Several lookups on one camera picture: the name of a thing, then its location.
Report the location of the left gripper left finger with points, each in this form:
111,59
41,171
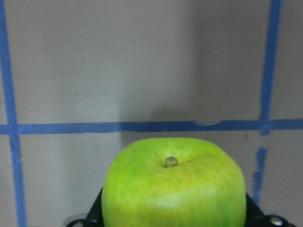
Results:
94,217

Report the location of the green apple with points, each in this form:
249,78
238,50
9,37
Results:
173,182

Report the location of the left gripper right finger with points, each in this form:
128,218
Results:
254,215

